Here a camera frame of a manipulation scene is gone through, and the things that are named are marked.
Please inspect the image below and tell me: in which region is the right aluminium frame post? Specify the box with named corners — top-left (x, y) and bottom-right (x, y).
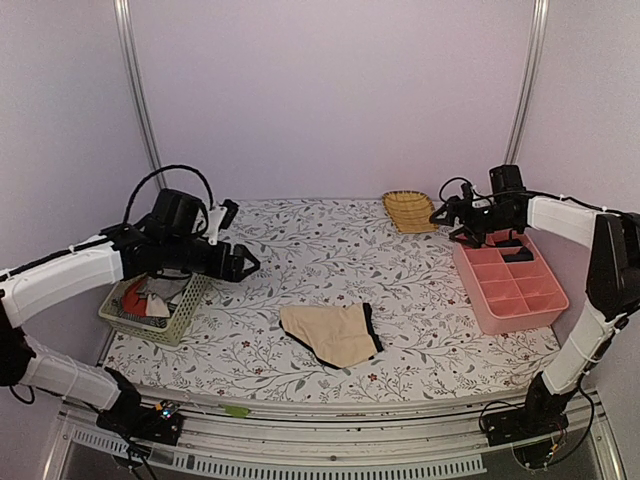
top-left (504, 0), bottom-right (550, 165)

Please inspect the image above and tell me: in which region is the navy underwear with cream waistband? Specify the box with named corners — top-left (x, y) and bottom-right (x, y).
top-left (501, 246), bottom-right (534, 263)

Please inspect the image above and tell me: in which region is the green tape piece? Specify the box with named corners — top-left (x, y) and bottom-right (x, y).
top-left (222, 405), bottom-right (251, 419)

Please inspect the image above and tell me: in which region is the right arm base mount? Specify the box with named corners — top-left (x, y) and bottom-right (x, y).
top-left (478, 401), bottom-right (569, 446)

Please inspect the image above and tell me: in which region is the aluminium front rail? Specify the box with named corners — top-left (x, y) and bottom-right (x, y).
top-left (43, 391), bottom-right (627, 479)

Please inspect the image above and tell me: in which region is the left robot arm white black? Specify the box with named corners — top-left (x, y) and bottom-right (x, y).
top-left (1, 226), bottom-right (260, 434)

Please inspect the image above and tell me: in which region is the beige garment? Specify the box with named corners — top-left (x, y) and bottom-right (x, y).
top-left (279, 302), bottom-right (384, 369)

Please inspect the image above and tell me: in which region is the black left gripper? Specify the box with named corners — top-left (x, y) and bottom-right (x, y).
top-left (164, 234), bottom-right (262, 283)

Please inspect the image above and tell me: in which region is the floral tablecloth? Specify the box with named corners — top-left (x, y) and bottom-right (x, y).
top-left (105, 200), bottom-right (558, 404)

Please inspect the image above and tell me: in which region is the aluminium frame post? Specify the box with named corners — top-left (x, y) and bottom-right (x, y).
top-left (113, 0), bottom-right (161, 171)
top-left (504, 0), bottom-right (550, 165)

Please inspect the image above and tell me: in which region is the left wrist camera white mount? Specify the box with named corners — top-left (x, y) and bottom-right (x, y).
top-left (205, 199), bottom-right (239, 246)

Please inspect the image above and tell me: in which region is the cream perforated laundry basket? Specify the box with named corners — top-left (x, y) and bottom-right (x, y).
top-left (98, 275), bottom-right (209, 346)

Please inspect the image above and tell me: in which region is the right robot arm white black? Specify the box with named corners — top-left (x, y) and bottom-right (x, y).
top-left (430, 187), bottom-right (639, 436)

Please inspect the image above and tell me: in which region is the pink divided organizer box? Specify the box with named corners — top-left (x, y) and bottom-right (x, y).
top-left (453, 230), bottom-right (569, 335)

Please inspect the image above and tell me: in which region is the left aluminium frame post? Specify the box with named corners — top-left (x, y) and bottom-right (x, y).
top-left (113, 0), bottom-right (161, 171)

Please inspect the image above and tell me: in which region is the yellow woven bamboo tray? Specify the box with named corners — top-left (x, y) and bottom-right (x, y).
top-left (382, 190), bottom-right (438, 234)

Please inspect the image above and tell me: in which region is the right black camera cable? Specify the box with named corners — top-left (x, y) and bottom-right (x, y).
top-left (437, 176), bottom-right (476, 211)

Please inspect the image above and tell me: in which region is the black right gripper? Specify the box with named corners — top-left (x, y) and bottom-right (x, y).
top-left (431, 195), bottom-right (517, 248)

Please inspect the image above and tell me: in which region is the red garment in basket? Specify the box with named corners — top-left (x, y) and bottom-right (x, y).
top-left (121, 279), bottom-right (147, 317)

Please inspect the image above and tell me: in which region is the left black braided cable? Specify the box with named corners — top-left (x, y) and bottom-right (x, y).
top-left (122, 163), bottom-right (214, 231)

